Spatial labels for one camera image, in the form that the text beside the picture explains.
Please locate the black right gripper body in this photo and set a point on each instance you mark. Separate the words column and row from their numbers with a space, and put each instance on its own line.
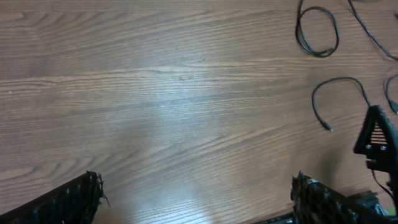
column 387, row 164

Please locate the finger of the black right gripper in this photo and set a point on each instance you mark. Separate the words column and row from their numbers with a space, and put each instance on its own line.
column 378, row 134

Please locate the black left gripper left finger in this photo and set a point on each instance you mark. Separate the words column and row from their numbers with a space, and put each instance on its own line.
column 76, row 201

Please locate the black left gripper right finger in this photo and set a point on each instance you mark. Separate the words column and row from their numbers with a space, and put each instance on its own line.
column 302, row 181

